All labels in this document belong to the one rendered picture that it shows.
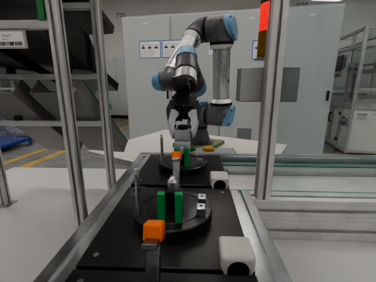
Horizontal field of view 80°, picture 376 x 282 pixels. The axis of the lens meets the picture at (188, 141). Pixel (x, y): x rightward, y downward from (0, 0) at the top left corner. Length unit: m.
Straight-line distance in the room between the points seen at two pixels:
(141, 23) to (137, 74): 0.76
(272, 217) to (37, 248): 0.52
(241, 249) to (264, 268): 0.04
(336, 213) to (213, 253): 0.34
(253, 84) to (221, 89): 0.68
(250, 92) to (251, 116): 3.19
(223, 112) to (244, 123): 2.53
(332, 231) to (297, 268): 0.14
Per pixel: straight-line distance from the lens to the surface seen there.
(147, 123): 3.96
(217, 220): 0.43
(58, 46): 0.47
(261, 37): 0.51
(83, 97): 0.60
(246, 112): 3.67
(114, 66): 8.70
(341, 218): 0.62
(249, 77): 0.50
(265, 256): 0.40
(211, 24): 1.17
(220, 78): 1.16
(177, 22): 3.85
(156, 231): 0.24
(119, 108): 8.69
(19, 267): 0.60
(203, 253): 0.36
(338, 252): 0.62
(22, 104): 0.69
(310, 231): 0.62
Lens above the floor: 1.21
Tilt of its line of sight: 14 degrees down
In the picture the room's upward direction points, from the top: straight up
